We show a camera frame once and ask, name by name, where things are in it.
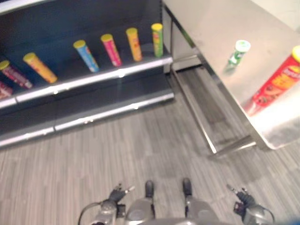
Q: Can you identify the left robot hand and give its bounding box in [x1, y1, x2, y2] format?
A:
[108, 183, 136, 204]

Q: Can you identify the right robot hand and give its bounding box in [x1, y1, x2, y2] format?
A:
[226, 184, 255, 207]

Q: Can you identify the left silver robot leg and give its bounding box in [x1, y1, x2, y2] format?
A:
[125, 180, 156, 225]

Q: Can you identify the red chip can yellow lid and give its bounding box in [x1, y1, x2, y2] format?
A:
[245, 45, 300, 116]

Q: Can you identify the dark grey shop shelf unit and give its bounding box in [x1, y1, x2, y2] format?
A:
[0, 0, 176, 149]

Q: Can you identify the stainless steel table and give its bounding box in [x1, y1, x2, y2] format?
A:
[161, 0, 300, 155]

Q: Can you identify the blue chip can yellow lid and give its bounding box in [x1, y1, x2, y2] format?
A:
[73, 39, 100, 73]

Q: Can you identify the pink chip can yellow lid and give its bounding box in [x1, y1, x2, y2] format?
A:
[100, 33, 122, 68]

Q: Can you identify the green chip can white lid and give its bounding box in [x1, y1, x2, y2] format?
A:
[225, 39, 252, 74]

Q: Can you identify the orange chip can yellow lid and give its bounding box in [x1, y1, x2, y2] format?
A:
[125, 27, 143, 62]

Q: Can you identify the dark red chip can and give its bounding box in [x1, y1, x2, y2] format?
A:
[0, 81, 14, 100]

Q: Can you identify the maroon chip can yellow lid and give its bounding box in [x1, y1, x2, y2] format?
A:
[0, 60, 33, 90]

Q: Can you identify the green chip can yellow lid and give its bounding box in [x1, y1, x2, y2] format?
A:
[151, 23, 164, 58]

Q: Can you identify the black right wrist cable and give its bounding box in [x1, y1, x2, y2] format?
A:
[256, 204, 275, 225]

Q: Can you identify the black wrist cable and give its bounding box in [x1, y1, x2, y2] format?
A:
[256, 204, 275, 225]
[78, 202, 104, 225]

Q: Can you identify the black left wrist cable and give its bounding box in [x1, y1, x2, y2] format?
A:
[78, 202, 104, 225]

